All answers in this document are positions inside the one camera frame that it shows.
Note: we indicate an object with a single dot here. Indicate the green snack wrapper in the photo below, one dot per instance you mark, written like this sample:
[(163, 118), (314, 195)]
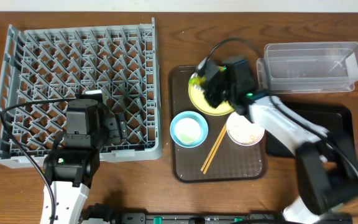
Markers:
[(196, 82)]

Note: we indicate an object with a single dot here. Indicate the white plastic cup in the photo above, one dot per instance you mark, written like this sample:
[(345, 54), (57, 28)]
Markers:
[(187, 130)]

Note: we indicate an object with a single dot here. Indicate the clear plastic waste bin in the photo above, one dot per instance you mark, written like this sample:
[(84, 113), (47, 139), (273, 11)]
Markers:
[(308, 67)]

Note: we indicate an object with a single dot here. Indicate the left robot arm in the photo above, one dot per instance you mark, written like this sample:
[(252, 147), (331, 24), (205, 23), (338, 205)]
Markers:
[(70, 169)]

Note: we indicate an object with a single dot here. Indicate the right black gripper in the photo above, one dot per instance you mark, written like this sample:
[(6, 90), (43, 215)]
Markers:
[(212, 86)]

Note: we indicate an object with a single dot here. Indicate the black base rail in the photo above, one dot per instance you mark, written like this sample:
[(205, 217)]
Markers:
[(100, 213)]

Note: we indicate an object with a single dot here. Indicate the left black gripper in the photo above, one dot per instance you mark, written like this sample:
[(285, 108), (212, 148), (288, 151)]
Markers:
[(117, 129)]

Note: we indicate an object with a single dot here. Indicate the wooden chopstick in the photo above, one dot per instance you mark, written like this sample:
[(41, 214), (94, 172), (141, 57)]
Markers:
[(214, 152), (212, 148)]

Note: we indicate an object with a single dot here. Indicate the grey plastic dishwasher rack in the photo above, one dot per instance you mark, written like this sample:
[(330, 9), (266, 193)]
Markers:
[(42, 68)]

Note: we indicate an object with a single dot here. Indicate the black waste tray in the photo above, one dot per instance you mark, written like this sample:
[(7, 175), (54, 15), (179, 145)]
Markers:
[(335, 118)]

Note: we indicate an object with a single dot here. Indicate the brown plastic serving tray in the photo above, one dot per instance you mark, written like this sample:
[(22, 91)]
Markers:
[(231, 161)]

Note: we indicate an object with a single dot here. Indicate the pink bowl with rice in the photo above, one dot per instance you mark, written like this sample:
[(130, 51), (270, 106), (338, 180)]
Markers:
[(242, 131)]

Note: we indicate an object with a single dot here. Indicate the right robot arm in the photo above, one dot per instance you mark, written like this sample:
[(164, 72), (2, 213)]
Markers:
[(326, 162)]

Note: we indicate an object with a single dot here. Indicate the yellow round plate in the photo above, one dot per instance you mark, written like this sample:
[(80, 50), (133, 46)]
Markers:
[(196, 96)]

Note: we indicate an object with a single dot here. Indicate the light blue bowl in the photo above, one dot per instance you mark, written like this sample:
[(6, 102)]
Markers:
[(199, 118)]

